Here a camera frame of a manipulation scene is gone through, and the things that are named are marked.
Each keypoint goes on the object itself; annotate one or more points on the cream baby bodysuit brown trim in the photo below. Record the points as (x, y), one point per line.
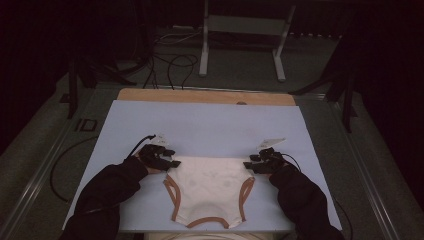
(208, 190)

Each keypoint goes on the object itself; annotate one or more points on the long metal floor rail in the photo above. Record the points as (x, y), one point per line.
(375, 200)
(37, 186)

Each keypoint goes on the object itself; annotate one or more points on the person's left hand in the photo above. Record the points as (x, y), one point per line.
(151, 170)

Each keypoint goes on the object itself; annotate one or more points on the black metal stand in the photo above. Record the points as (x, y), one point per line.
(72, 93)
(348, 106)

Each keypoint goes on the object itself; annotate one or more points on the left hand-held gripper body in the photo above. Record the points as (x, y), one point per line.
(153, 153)

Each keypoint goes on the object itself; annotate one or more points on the light blue mat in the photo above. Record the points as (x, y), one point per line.
(206, 126)

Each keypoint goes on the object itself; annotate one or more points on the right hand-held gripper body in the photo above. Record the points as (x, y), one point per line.
(271, 160)

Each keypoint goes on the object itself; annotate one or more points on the person's right hand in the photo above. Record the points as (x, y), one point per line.
(281, 170)

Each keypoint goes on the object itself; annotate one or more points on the white metal stand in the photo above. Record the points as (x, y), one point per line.
(246, 25)

